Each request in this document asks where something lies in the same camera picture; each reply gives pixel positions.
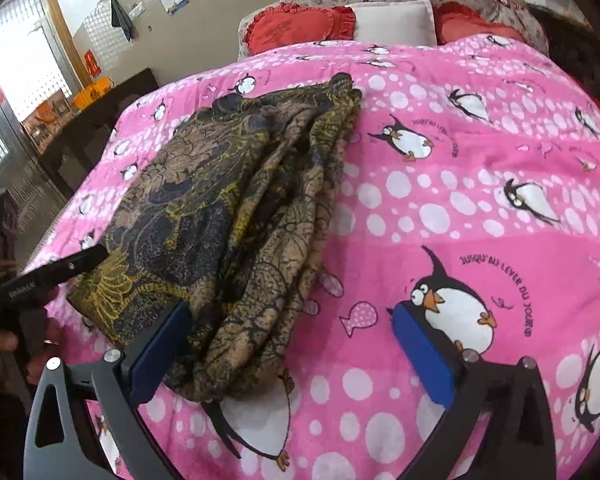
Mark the brown floral patterned garment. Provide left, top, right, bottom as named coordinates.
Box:
left=67, top=73, right=362, bottom=402

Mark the person's left hand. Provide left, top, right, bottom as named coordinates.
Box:
left=0, top=316, right=61, bottom=390

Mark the dark wooden side cabinet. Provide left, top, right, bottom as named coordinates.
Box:
left=38, top=67, right=159, bottom=198

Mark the orange plastic basket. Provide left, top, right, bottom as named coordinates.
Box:
left=72, top=77, right=114, bottom=110

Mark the pink penguin bed blanket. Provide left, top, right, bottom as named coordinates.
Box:
left=31, top=35, right=600, bottom=479

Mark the red heart ruffled cushion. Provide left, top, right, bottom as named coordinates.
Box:
left=244, top=2, right=356, bottom=55

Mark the white small pillow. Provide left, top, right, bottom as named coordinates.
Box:
left=349, top=0, right=438, bottom=47

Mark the dark wooden bed frame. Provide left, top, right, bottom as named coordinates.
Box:
left=528, top=4, right=600, bottom=109

